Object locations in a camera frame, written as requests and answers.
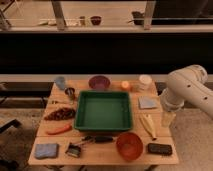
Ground blue sponge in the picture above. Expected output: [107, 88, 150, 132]
[34, 143, 59, 159]

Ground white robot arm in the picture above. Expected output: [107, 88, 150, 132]
[159, 65, 213, 127]

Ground white paper cup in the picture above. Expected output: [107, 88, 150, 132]
[139, 74, 152, 90]

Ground metal measuring cup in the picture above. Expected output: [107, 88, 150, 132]
[65, 87, 75, 103]

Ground blue plastic cup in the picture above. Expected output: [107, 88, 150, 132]
[54, 76, 66, 90]

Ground light blue cloth square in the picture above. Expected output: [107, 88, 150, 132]
[138, 97, 157, 109]

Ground black rectangular case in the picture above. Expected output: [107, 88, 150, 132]
[147, 143, 173, 156]

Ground red plastic bowl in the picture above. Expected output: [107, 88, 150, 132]
[116, 132, 143, 161]

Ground small orange ball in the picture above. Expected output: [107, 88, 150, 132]
[121, 81, 130, 90]

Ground green plastic tray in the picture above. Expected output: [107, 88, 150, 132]
[74, 91, 133, 132]

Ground purple bowl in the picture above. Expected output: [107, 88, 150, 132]
[89, 75, 110, 91]

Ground wooden table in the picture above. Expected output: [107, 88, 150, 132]
[28, 80, 179, 166]

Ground dark background pot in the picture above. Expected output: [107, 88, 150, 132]
[131, 11, 144, 25]

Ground dark red background bowl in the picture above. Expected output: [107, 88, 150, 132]
[90, 16, 102, 26]

